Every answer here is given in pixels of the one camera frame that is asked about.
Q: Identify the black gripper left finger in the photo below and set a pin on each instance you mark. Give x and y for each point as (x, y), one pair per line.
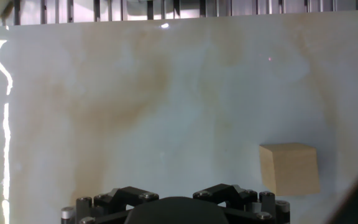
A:
(117, 199)

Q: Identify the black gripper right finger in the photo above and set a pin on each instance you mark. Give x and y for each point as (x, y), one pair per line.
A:
(228, 194)

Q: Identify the small wooden cube block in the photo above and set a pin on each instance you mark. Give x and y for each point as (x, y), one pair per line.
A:
(289, 169)

